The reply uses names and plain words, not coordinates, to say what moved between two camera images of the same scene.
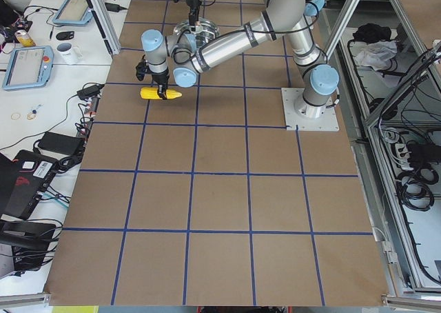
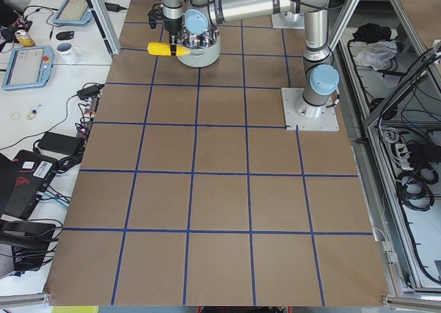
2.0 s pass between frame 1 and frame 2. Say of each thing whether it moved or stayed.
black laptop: stayed
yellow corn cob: moved
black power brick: stayed
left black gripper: moved
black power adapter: stayed
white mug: stayed
